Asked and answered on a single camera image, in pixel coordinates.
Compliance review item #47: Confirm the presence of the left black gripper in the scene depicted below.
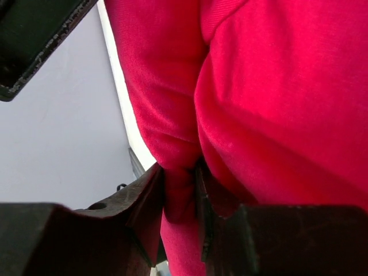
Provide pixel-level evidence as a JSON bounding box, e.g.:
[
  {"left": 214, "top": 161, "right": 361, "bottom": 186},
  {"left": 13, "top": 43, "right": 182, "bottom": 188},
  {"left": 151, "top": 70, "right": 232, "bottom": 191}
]
[{"left": 1, "top": 0, "right": 97, "bottom": 101}]

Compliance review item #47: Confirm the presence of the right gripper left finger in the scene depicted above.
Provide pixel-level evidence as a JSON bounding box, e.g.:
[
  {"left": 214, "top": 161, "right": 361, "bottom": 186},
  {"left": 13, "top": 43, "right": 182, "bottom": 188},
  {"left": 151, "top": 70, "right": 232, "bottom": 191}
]
[{"left": 1, "top": 164, "right": 164, "bottom": 275}]

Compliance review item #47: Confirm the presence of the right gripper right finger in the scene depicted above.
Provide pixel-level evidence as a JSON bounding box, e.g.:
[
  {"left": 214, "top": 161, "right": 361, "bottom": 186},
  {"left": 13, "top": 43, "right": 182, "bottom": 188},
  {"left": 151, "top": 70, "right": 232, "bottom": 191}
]
[{"left": 196, "top": 161, "right": 367, "bottom": 275}]

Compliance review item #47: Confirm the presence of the pink t shirt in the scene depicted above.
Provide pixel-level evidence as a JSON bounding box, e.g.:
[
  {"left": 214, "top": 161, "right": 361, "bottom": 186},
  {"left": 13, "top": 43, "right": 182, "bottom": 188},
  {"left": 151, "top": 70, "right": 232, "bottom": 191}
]
[{"left": 105, "top": 1, "right": 367, "bottom": 275}]

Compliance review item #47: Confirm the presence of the aluminium front rail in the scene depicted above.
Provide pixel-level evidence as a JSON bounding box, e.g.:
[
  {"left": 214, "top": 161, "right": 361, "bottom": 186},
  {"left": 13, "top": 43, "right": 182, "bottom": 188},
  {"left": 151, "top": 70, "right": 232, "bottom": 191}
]
[{"left": 128, "top": 147, "right": 146, "bottom": 178}]

